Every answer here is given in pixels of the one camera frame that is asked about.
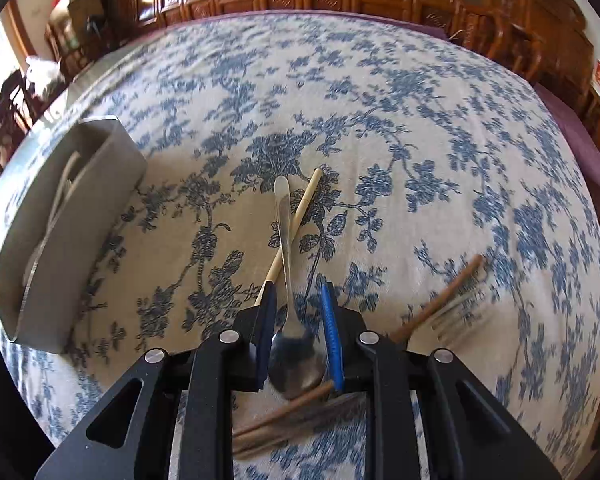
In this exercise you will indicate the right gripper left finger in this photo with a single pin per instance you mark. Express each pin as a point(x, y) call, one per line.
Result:
point(256, 328)

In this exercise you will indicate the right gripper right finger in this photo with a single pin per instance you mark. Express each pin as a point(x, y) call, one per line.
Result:
point(349, 367)

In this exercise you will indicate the metal spoon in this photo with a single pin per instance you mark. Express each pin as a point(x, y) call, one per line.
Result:
point(297, 360)

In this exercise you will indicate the white long-handled ladle spoon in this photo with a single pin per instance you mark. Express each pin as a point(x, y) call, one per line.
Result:
point(64, 189)

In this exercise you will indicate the dark brown wooden chopstick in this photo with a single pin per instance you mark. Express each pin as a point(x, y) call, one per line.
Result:
point(399, 336)

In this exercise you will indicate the light bamboo chopstick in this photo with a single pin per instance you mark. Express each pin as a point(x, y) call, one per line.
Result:
point(305, 202)

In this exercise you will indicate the metal fork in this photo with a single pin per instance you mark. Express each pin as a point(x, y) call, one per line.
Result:
point(451, 324)

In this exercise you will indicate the blue floral tablecloth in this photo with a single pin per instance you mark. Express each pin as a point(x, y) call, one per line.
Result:
point(430, 154)

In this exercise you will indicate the grey metal utensil tray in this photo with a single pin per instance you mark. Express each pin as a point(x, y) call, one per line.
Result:
point(110, 167)

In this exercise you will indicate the carved wooden armchair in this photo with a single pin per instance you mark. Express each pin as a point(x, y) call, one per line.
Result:
point(495, 35)

